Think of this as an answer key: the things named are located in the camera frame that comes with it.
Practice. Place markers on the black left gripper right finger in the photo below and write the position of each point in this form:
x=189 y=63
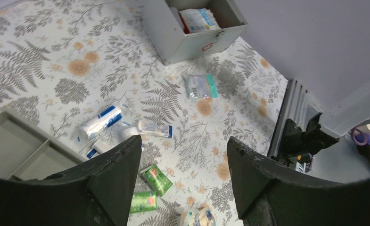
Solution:
x=268 y=193

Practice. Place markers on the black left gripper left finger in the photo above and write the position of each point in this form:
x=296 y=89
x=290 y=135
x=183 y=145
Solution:
x=97 y=192

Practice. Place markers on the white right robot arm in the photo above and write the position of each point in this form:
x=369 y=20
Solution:
x=328 y=126

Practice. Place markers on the green wind oil box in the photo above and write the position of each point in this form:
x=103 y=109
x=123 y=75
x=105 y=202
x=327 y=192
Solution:
x=156 y=179

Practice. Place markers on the striped bandage packet stack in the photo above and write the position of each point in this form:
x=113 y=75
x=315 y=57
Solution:
x=197 y=217

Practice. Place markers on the white bandage roll blue label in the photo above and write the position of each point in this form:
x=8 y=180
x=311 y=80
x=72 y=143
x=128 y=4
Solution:
x=102 y=121

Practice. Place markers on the white blue small tube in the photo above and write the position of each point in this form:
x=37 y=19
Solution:
x=158 y=130

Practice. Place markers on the grey plastic tray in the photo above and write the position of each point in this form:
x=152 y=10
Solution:
x=27 y=152

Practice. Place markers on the clear bag teal item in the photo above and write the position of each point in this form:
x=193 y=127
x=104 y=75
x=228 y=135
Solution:
x=200 y=86

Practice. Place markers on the grey metal box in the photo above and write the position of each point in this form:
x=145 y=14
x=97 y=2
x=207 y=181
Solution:
x=174 y=45

